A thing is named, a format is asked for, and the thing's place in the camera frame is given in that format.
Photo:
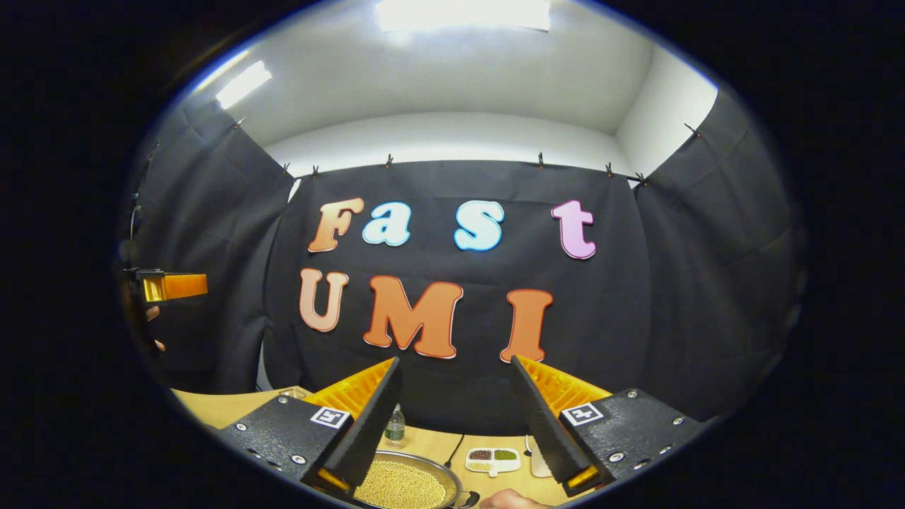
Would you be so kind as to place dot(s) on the large ceiling light panel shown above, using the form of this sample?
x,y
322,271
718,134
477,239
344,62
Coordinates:
x,y
463,14

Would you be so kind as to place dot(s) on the narrow ceiling light panel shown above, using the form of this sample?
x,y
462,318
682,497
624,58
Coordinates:
x,y
244,83

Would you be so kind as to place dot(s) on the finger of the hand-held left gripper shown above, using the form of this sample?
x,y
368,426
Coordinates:
x,y
177,286

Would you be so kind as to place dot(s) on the clear plastic water bottle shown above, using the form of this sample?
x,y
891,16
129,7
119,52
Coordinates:
x,y
395,428

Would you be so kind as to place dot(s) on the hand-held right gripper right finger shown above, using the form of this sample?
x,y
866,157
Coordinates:
x,y
548,424

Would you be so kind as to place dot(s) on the white rectangular device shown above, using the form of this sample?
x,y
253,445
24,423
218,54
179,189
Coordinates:
x,y
541,463

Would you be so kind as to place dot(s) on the white divided bean dish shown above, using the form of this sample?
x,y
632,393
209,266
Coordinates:
x,y
493,459

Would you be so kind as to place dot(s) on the steel pot with soybeans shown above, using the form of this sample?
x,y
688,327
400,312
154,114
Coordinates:
x,y
399,484

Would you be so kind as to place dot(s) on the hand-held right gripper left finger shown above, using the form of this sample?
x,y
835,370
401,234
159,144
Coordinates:
x,y
366,431

